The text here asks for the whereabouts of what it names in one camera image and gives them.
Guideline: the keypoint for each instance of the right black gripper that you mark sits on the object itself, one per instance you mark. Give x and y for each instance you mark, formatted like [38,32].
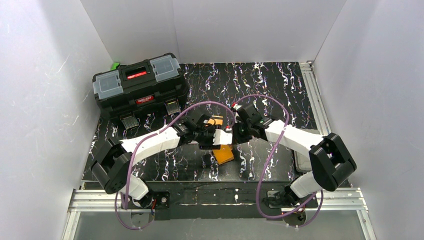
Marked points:
[241,129]

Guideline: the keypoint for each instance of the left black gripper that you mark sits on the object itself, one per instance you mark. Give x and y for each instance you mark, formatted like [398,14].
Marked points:
[205,138]

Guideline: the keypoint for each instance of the orange card holder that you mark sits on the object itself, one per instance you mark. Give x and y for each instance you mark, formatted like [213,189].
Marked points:
[224,154]

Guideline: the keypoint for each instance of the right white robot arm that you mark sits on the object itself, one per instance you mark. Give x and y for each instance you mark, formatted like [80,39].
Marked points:
[331,162]

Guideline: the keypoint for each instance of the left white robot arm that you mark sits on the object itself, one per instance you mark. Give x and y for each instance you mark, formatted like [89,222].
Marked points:
[114,163]

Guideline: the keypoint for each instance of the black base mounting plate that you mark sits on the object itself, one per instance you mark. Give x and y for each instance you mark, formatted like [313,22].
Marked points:
[172,200]

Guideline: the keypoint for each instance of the grey pad at right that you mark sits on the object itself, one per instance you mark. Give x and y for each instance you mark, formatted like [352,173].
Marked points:
[301,159]

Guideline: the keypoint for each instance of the black toolbox with grey lids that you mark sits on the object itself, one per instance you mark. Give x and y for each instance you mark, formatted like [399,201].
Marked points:
[129,92]

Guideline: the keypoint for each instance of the green object behind toolbox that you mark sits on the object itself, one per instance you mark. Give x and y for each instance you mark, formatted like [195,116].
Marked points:
[115,65]

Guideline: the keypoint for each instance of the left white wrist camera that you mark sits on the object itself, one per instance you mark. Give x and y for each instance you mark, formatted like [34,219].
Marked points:
[222,137]

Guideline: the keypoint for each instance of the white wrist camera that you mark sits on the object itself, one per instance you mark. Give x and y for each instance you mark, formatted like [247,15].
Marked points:
[222,137]
[239,112]

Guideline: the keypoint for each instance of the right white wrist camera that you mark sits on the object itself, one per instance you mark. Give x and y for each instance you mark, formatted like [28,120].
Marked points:
[239,112]

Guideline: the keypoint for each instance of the aluminium frame rail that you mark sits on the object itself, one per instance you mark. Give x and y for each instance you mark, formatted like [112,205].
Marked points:
[344,198]

